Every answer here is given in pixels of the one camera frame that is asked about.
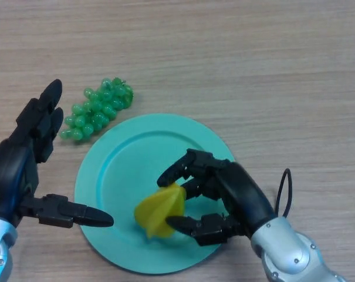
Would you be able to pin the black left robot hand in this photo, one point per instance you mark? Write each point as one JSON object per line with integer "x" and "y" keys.
{"x": 10, "y": 173}

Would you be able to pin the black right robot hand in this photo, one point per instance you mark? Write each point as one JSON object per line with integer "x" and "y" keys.
{"x": 244, "y": 194}

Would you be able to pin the yellow starfruit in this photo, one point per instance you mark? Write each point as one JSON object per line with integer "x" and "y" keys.
{"x": 159, "y": 208}

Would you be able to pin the teal round plate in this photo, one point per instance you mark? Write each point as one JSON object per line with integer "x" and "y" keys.
{"x": 121, "y": 167}

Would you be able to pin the green grape bunch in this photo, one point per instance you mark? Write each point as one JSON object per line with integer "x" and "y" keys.
{"x": 95, "y": 111}

